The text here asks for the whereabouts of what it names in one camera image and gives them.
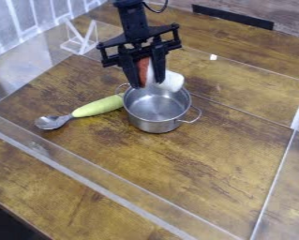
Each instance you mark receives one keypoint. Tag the clear acrylic stand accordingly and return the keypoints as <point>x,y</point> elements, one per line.
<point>81,44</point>

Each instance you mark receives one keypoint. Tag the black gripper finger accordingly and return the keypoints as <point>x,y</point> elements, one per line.
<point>129,64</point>
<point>158,60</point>

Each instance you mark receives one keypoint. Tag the spoon with yellow-green handle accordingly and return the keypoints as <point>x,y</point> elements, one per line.
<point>101,106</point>

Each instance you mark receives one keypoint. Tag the silver metal pot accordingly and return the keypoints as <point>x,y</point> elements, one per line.
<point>157,110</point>

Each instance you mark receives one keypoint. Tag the clear acrylic enclosure panel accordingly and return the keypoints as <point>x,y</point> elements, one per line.
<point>153,207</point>

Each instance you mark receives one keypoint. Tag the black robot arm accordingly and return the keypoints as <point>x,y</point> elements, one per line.
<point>134,19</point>

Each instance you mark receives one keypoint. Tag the black baseboard strip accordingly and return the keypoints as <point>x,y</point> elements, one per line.
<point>235,17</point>

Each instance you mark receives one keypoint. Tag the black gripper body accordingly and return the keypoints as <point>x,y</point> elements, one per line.
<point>164,36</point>

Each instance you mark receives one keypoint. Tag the red and white plush mushroom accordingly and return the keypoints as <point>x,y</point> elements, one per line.
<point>173,83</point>

